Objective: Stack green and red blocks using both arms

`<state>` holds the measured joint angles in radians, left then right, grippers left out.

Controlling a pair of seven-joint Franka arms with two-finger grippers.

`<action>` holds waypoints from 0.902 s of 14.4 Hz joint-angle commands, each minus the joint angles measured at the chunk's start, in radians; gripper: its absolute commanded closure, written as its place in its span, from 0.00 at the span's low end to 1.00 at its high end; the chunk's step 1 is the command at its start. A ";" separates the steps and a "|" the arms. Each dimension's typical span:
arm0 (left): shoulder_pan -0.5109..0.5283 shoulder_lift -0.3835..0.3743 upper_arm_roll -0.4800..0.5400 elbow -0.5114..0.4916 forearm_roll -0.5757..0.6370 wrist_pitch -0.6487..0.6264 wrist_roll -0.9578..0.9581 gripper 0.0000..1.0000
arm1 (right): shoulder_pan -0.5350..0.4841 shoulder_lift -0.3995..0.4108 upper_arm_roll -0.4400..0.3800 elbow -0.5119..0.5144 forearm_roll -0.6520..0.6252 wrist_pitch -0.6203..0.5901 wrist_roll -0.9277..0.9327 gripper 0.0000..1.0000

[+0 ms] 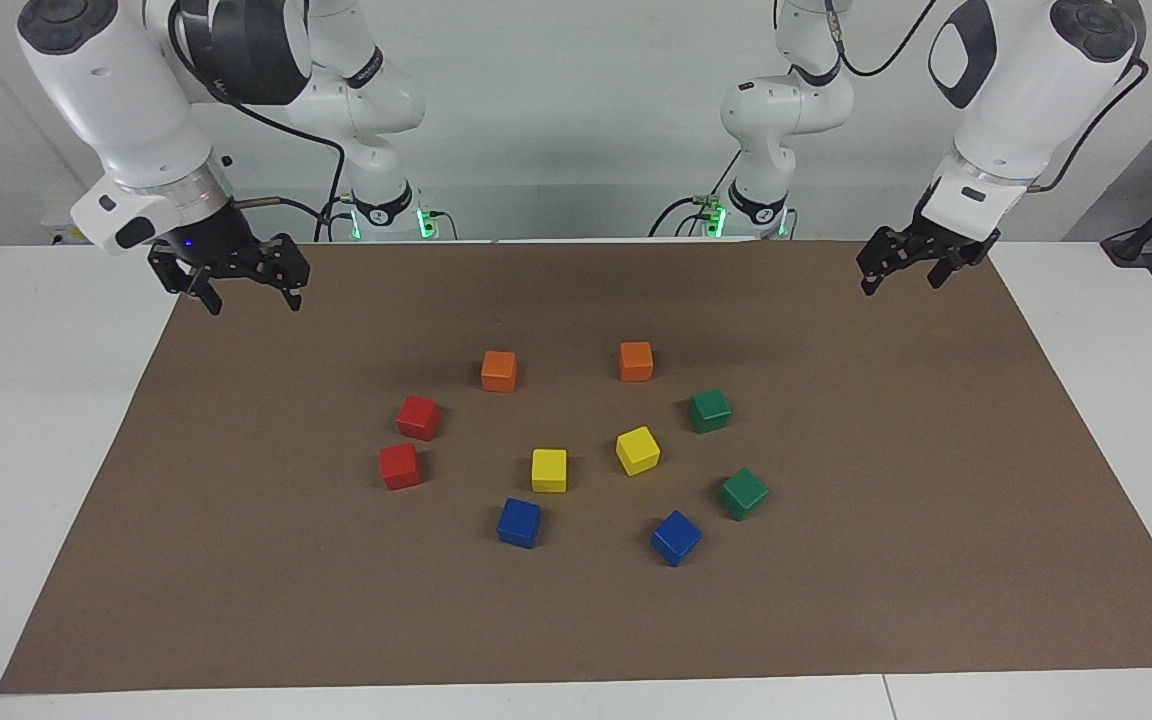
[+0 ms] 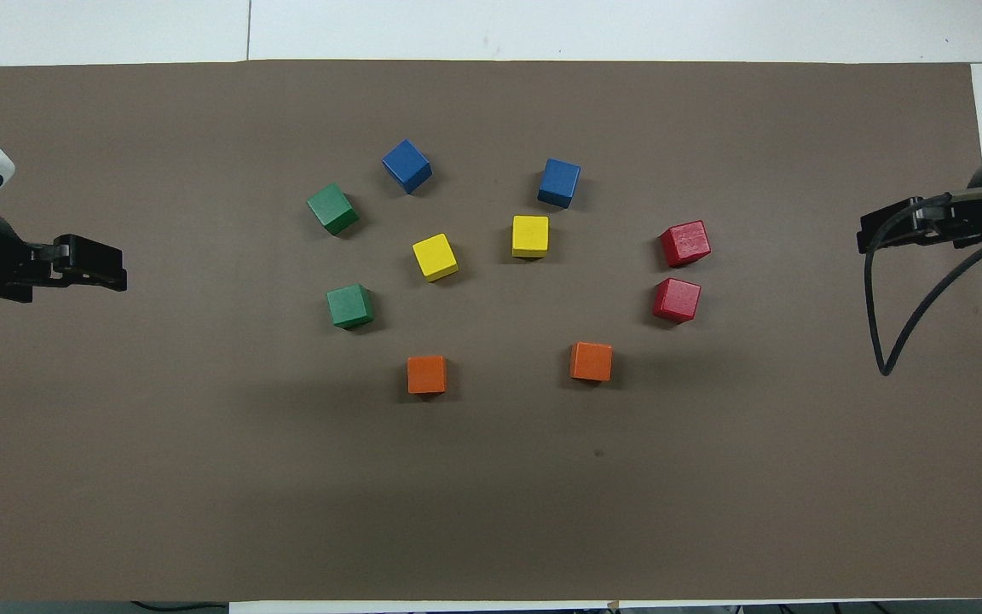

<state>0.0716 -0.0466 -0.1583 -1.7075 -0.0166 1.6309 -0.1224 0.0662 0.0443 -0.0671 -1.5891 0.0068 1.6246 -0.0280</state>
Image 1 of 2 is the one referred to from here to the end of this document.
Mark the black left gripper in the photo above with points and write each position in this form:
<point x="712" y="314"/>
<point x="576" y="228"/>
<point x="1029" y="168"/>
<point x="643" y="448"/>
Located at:
<point x="926" y="240"/>

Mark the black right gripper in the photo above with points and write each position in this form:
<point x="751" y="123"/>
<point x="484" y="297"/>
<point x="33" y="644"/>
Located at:
<point x="226" y="250"/>

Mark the red wooden cube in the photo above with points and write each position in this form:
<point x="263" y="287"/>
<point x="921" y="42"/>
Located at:
<point x="417" y="418"/>
<point x="401" y="467"/>

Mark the green wooden cube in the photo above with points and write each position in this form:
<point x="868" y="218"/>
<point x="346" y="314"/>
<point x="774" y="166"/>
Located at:
<point x="710" y="411"/>
<point x="743" y="494"/>

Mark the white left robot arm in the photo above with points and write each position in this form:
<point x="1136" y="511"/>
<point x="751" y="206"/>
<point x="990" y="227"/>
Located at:
<point x="1026" y="90"/>

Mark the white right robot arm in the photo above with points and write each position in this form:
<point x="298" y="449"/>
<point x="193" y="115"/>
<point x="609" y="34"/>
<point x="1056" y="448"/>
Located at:
<point x="106" y="90"/>

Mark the orange wooden cube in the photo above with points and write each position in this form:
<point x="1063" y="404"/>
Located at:
<point x="636" y="361"/>
<point x="499" y="371"/>

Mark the yellow wooden cube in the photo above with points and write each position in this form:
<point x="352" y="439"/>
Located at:
<point x="637" y="451"/>
<point x="549" y="470"/>

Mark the blue wooden cube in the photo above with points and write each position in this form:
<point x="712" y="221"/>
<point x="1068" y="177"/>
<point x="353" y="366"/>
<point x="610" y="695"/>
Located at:
<point x="519" y="523"/>
<point x="676" y="538"/>

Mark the brown table mat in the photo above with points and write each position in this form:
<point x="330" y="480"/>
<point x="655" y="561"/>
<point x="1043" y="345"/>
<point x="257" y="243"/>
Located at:
<point x="576" y="620"/>

